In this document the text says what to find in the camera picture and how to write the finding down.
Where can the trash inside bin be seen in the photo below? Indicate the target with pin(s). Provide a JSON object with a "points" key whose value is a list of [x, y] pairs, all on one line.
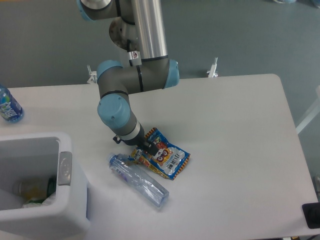
{"points": [[36, 192]]}

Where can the black device at table edge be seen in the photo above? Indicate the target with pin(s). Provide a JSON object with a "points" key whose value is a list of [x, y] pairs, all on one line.
{"points": [[311, 213]]}

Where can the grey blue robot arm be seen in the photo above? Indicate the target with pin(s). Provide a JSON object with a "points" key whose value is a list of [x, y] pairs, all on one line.
{"points": [[142, 26]]}

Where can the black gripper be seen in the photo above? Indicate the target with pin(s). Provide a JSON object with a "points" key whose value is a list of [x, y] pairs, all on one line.
{"points": [[137, 137]]}

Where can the blue snack wrapper bag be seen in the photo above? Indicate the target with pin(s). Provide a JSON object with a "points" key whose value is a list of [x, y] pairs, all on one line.
{"points": [[168, 162]]}

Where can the blue labelled drink bottle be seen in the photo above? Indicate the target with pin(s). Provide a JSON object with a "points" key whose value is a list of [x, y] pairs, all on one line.
{"points": [[10, 110]]}

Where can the white trash can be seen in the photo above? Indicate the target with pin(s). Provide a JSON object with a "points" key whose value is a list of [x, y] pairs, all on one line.
{"points": [[42, 155]]}

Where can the crushed clear plastic bottle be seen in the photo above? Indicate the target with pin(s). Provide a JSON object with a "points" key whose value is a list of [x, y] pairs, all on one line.
{"points": [[124, 166]]}

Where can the white frame leg right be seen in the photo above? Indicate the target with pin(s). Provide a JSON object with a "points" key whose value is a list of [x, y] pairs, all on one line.
{"points": [[309, 114]]}

